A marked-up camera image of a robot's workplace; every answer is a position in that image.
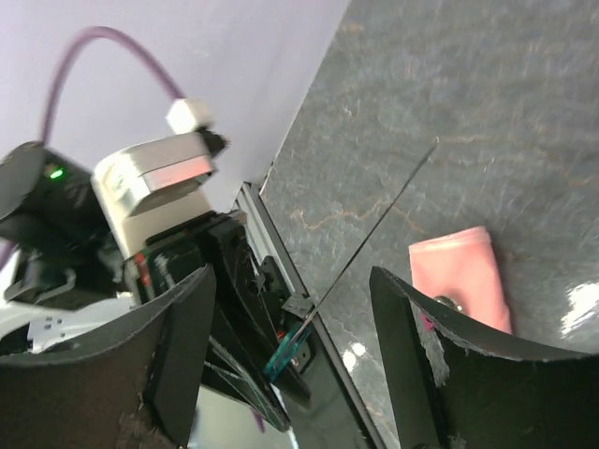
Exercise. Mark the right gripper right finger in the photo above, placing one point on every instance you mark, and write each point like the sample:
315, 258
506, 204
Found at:
456, 383

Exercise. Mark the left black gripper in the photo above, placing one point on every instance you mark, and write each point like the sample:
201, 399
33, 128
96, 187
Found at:
255, 299

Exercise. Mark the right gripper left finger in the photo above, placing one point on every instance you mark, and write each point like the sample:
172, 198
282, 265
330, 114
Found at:
131, 383

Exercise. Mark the green handled knife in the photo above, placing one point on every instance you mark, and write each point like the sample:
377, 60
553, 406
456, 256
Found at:
292, 340

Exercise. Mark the spoon with wooden handle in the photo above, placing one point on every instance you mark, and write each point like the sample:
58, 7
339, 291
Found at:
450, 303

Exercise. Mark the light pink satin napkin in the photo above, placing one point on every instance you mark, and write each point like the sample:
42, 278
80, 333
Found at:
462, 267

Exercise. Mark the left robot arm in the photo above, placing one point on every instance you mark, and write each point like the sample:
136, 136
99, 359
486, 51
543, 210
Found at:
48, 208

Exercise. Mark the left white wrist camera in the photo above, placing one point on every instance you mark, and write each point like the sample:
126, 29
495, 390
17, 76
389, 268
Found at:
149, 188

